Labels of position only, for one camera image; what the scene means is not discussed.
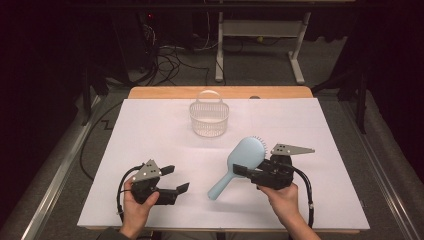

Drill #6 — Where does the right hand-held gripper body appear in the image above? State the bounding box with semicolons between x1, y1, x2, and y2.
250;143;316;190

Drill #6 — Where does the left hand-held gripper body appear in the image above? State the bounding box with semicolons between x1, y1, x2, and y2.
130;159;178;206

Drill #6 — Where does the light blue hairbrush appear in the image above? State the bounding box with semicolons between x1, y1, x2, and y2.
207;135;268;201

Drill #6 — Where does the white plastic basket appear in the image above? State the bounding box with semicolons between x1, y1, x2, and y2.
189;89;230;138

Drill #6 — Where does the person's right hand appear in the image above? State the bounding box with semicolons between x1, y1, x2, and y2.
258;182;303;228

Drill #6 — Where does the person's left hand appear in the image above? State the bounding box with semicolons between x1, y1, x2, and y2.
121;181;160;231

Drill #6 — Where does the white table cover sheet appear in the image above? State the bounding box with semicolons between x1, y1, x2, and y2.
77;98;371;231

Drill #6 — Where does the wooden table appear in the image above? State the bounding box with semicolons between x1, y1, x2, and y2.
84;85;361;235

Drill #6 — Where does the black metal stand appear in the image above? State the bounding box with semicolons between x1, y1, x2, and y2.
311;66;372;135
81;64;110;126

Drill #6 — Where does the black computer case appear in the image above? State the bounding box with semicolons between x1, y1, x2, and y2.
113;9;159;74

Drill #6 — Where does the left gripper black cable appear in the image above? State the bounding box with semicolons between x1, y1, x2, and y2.
115;164;145;222

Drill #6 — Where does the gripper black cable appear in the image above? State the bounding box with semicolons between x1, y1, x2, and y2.
289;165;316;229
115;164;145;222

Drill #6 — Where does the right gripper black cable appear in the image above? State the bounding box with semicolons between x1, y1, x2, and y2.
289;165;316;229

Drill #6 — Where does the black floor cable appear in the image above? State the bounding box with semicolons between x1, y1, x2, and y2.
79;101;124;181

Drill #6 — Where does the aluminium floor rail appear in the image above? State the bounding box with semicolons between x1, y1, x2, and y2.
19;94;103;240
339;99;422;240

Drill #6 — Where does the tangle of floor cables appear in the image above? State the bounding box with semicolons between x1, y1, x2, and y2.
139;43;211;87

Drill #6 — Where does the white metal desk frame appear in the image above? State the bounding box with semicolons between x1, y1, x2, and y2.
214;11;312;85

